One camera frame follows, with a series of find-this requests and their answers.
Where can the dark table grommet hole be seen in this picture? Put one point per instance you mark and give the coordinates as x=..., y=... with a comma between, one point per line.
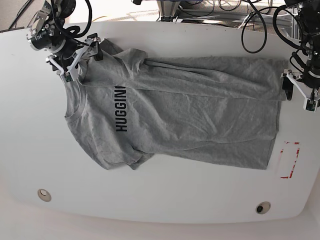
x=263, y=207

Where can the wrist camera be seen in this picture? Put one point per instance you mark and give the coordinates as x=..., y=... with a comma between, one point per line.
x=311, y=105
x=69, y=77

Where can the red tape rectangle marking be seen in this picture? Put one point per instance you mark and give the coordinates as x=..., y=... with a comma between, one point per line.
x=289, y=155

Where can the grey printed t-shirt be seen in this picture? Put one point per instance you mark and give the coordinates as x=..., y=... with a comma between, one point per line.
x=221, y=110

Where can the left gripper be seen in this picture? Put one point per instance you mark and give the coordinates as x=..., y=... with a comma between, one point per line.
x=307, y=83

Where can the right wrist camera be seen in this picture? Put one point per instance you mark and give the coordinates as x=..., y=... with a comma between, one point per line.
x=69, y=77

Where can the aluminium frame stand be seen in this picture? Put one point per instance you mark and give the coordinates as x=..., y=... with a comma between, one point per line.
x=167, y=9

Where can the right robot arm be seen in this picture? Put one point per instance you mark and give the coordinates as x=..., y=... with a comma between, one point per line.
x=48, y=32

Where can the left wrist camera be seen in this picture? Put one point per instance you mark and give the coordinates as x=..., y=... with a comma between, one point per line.
x=311, y=105

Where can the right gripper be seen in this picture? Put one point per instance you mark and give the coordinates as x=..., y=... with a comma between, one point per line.
x=71, y=56

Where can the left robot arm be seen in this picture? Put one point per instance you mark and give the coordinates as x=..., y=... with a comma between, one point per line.
x=306, y=57

